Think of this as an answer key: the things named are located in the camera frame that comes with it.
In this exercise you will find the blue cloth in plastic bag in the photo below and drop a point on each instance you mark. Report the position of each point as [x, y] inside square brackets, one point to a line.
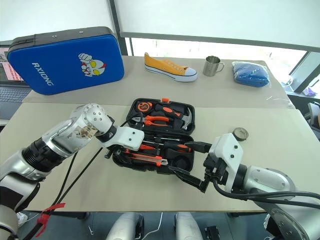
[250, 75]

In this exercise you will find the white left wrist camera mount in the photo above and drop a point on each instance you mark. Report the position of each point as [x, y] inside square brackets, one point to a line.
[127, 137]

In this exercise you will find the stainless steel mug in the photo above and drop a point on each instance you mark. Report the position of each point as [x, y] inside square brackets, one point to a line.
[210, 67]

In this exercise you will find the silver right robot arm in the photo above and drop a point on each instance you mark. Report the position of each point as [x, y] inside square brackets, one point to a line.
[270, 180]

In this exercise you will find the orange black tape measure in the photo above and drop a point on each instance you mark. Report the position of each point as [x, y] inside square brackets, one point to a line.
[143, 107]

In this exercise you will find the purple crumpled item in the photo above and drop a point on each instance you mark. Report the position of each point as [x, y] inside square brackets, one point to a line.
[310, 92]

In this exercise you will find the black tool case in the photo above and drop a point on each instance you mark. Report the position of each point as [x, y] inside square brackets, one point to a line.
[185, 161]

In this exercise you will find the red tape strip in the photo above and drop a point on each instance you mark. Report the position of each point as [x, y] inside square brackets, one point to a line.
[46, 215]

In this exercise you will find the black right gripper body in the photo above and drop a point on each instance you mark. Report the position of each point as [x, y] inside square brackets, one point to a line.
[215, 167]

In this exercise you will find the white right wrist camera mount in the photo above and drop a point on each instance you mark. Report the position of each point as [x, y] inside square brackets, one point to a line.
[230, 150]

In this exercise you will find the open laptop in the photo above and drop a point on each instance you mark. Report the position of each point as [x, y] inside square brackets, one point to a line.
[12, 95]

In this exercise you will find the blue cartoon print case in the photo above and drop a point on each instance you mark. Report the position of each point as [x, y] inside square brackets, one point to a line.
[62, 62]

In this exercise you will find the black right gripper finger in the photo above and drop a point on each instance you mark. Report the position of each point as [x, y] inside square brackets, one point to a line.
[198, 146]
[190, 178]

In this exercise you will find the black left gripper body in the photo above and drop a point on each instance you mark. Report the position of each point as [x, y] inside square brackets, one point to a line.
[113, 153]

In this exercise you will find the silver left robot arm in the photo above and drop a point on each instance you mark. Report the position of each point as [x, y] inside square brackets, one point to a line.
[62, 135]

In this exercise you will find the grey tape roll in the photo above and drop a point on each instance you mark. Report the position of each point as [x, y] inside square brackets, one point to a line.
[243, 138]

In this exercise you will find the yellow canvas sneaker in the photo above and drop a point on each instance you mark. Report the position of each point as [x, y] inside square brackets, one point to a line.
[160, 65]

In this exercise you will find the silver rounded leg shell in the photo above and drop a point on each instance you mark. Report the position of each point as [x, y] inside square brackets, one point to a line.
[125, 227]
[187, 227]

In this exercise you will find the orange black utility knife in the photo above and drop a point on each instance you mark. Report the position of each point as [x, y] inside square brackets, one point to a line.
[147, 158]

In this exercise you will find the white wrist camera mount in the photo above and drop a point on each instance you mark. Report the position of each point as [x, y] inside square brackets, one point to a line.
[230, 150]
[127, 137]

